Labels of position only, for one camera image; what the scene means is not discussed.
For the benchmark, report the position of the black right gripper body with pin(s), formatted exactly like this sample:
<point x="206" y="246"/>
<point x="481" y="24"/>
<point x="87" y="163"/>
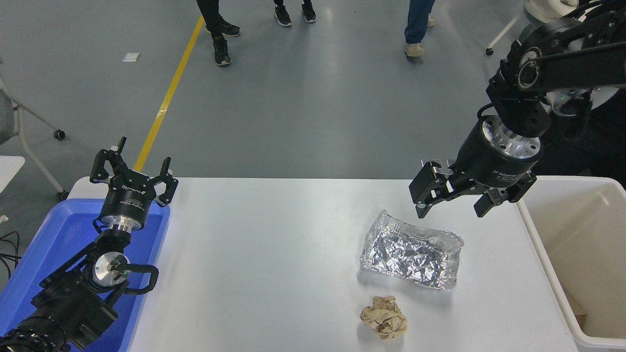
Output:
<point x="489" y="166"/>

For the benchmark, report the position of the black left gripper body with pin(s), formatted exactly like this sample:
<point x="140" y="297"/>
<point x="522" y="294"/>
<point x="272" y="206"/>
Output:
<point x="128" y="200"/>

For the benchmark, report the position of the silver foil tray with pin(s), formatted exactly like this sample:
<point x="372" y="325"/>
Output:
<point x="411" y="252"/>

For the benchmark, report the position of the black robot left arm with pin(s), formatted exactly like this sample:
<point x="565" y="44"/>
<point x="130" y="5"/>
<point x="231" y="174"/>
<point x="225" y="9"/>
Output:
<point x="73" y="303"/>

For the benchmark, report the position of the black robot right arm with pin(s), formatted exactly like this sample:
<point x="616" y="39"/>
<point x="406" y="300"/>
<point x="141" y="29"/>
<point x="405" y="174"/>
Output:
<point x="562" y="63"/>

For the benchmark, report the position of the blue plastic tray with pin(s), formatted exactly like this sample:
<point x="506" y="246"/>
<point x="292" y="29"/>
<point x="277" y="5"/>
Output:
<point x="58" y="234"/>

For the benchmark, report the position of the large pale plastic bin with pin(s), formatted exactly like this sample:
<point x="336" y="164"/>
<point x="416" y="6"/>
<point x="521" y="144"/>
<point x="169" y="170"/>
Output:
<point x="587" y="244"/>

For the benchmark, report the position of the small white side table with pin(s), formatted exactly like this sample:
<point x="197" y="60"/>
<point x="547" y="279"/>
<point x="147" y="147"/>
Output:
<point x="7" y="168"/>

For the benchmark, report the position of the grey wheeled chair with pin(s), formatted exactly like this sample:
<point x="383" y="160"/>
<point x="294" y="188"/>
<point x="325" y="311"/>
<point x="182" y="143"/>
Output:
<point x="4" y="117"/>

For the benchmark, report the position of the crumpled tan paper ball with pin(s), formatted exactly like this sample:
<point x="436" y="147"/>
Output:
<point x="384" y="318"/>

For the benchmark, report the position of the person on yellow line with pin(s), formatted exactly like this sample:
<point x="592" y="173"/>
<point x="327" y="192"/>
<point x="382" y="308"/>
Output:
<point x="221" y="49"/>

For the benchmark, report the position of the person with tan shoes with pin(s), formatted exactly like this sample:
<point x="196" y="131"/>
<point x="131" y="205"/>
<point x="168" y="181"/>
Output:
<point x="418" y="19"/>

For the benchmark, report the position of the white wheeled chair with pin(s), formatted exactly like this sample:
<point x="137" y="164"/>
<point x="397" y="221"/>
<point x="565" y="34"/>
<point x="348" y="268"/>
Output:
<point x="543" y="10"/>

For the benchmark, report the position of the person with black shoes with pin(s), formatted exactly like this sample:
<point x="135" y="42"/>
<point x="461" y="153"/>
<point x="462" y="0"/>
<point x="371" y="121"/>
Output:
<point x="282" y="15"/>

